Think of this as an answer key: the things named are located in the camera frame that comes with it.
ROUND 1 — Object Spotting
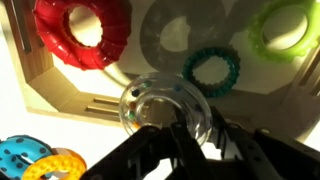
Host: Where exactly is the teal ribbed ring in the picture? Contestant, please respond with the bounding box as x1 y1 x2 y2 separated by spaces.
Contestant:
181 46 242 99

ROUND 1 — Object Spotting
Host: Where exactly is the wooden tray box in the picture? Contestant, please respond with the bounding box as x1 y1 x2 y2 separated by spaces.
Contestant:
0 0 320 142

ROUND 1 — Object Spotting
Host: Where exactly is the red ribbed ring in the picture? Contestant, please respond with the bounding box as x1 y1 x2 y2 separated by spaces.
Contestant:
33 0 133 71

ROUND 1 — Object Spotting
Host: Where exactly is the clear glass bowl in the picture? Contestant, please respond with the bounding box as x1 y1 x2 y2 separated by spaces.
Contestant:
118 72 214 146

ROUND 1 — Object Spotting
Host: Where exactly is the orange yellow studded ring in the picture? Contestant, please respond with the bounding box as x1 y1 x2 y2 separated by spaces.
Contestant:
21 147 89 180

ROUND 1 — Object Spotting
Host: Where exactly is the light green ring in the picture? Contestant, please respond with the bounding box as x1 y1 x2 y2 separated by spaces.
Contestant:
247 0 320 63

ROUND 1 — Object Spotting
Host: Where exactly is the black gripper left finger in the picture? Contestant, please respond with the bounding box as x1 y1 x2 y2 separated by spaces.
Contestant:
79 121 214 180

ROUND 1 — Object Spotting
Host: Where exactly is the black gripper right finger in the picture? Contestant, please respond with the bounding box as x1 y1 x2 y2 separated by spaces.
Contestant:
209 107 320 180

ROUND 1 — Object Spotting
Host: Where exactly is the blue dotted ring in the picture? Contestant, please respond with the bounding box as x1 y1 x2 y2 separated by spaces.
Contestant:
0 134 55 180

